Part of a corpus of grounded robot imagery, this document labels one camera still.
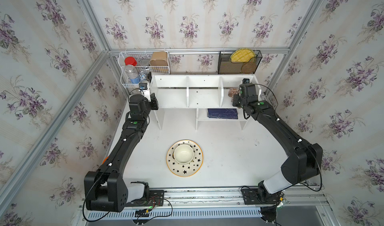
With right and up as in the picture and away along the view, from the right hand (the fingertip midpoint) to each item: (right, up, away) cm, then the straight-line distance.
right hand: (239, 96), depth 84 cm
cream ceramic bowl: (-32, -34, +3) cm, 47 cm away
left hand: (-46, +1, -6) cm, 46 cm away
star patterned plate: (-31, -41, -3) cm, 52 cm away
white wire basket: (-63, +21, +11) cm, 68 cm away
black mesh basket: (-5, +21, +14) cm, 26 cm away
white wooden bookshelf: (-18, +2, +3) cm, 18 cm away
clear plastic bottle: (-63, +13, +7) cm, 65 cm away
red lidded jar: (-66, +23, +8) cm, 71 cm away
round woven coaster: (+11, +20, +14) cm, 27 cm away
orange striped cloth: (-3, +3, +1) cm, 5 cm away
